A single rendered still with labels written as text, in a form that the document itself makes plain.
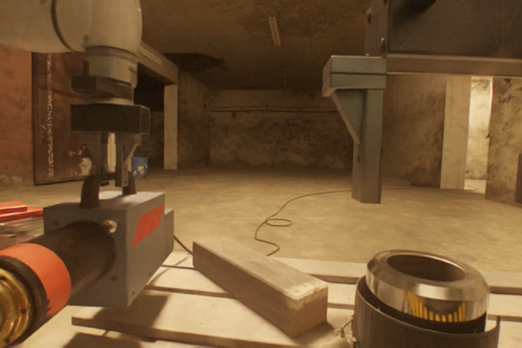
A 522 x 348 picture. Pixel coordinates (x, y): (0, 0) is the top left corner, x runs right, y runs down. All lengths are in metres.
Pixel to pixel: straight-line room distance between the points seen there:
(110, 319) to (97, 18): 0.59
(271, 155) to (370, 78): 10.58
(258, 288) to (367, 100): 0.53
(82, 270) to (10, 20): 0.45
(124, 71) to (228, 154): 10.55
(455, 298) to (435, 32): 0.21
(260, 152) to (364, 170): 10.63
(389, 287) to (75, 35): 0.61
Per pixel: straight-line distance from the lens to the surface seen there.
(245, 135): 10.96
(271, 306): 0.65
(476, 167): 8.94
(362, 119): 0.22
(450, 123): 5.74
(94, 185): 0.53
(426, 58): 0.23
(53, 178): 4.93
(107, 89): 0.54
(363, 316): 0.33
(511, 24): 0.26
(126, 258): 0.52
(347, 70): 0.21
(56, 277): 0.41
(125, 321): 0.72
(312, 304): 0.63
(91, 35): 0.60
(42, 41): 0.67
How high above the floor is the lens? 0.50
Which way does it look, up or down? 4 degrees down
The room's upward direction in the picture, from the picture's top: 1 degrees clockwise
